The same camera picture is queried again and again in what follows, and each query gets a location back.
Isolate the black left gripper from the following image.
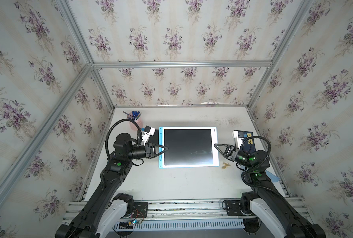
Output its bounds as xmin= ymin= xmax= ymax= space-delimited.
xmin=124 ymin=144 xmax=167 ymax=162

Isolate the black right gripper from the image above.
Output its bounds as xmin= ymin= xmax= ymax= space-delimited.
xmin=215 ymin=145 xmax=256 ymax=173

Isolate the blue framed drawing tablet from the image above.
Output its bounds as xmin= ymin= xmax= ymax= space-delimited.
xmin=158 ymin=127 xmax=219 ymax=169

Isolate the light blue microfiber cloth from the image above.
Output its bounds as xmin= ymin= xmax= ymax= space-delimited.
xmin=266 ymin=171 xmax=280 ymax=183

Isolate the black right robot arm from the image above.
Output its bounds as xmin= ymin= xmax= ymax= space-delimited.
xmin=214 ymin=136 xmax=326 ymax=238

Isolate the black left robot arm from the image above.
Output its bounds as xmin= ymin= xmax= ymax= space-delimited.
xmin=55 ymin=133 xmax=168 ymax=238

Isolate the dark blue book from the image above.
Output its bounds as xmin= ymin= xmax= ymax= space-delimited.
xmin=241 ymin=131 xmax=256 ymax=153

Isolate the pink pen cup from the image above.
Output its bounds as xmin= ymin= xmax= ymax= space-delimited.
xmin=128 ymin=117 xmax=144 ymax=131

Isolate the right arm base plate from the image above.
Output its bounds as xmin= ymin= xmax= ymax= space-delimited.
xmin=222 ymin=199 xmax=244 ymax=217

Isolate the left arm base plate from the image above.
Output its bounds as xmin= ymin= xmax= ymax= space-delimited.
xmin=129 ymin=202 xmax=149 ymax=220

